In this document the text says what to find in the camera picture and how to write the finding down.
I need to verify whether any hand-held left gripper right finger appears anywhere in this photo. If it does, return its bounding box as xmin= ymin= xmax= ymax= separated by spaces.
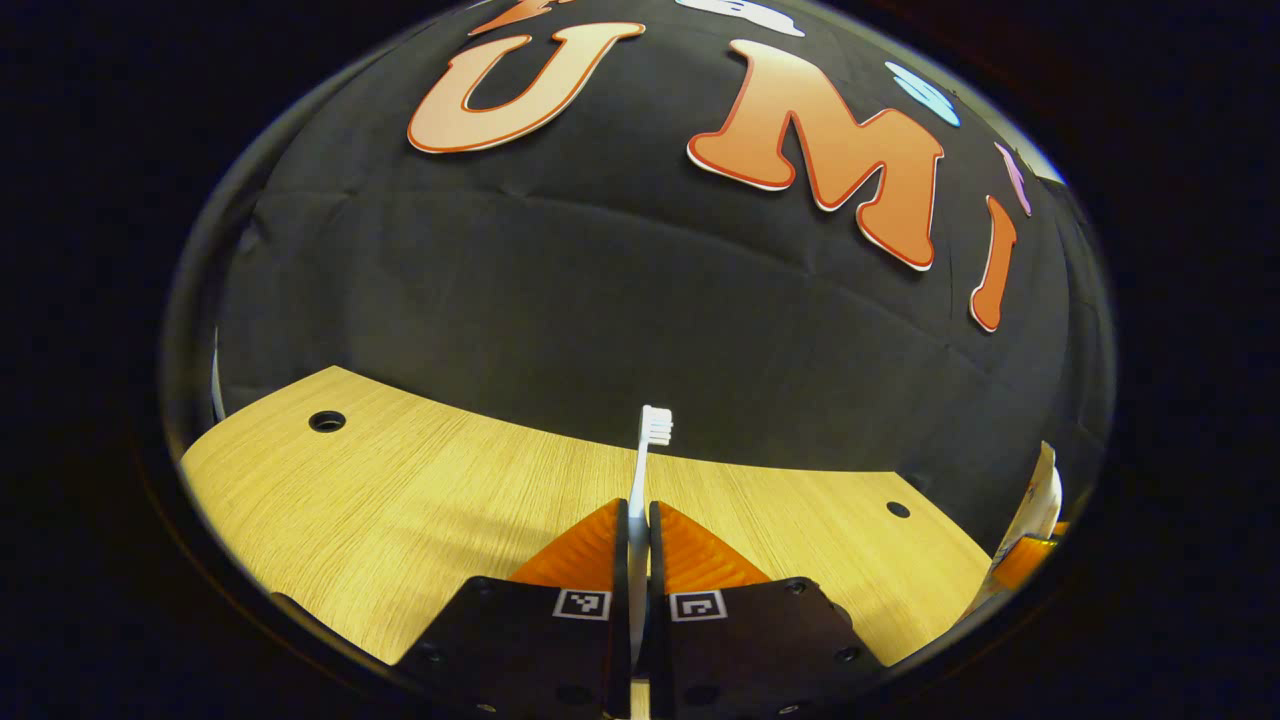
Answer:
xmin=648 ymin=500 xmax=886 ymax=720

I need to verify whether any white toothpaste tube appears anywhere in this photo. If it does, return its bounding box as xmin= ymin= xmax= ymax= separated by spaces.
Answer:
xmin=985 ymin=440 xmax=1064 ymax=601

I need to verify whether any white and blue toothbrush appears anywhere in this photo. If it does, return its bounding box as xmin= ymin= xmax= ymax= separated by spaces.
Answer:
xmin=626 ymin=404 xmax=675 ymax=720

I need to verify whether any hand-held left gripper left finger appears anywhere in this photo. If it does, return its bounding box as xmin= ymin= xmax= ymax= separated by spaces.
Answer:
xmin=395 ymin=498 xmax=633 ymax=720

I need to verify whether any black backdrop cloth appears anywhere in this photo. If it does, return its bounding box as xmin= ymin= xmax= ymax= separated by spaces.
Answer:
xmin=160 ymin=0 xmax=1116 ymax=556

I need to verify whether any wooden desktop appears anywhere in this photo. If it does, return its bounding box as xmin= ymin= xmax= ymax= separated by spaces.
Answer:
xmin=178 ymin=365 xmax=993 ymax=669

